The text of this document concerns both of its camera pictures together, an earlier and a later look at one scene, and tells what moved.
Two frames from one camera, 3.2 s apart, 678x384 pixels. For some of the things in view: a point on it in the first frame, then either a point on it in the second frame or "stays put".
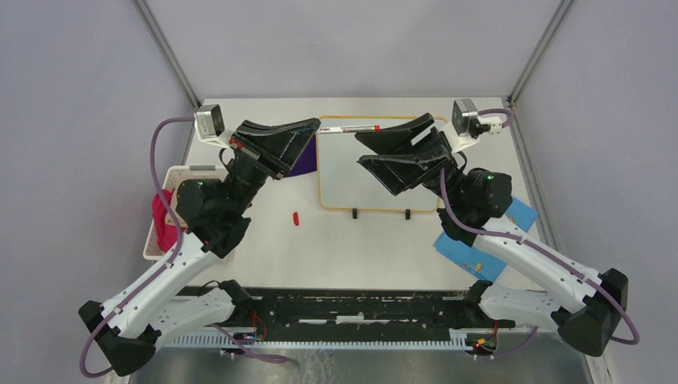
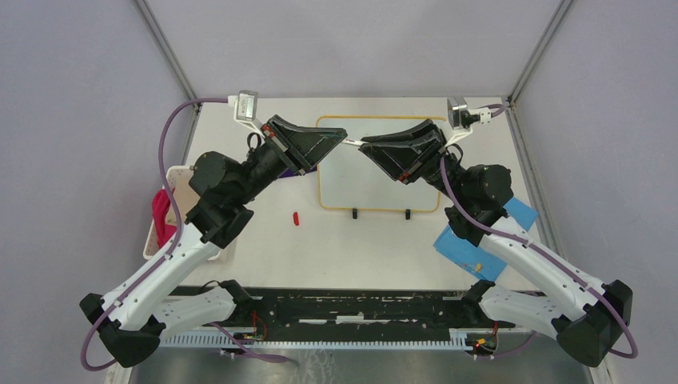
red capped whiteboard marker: x=354 y=129 -> x=352 y=142
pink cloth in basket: x=167 y=228 stays put
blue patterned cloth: x=475 y=261 stays put
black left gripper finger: x=280 y=154 -> x=312 y=147
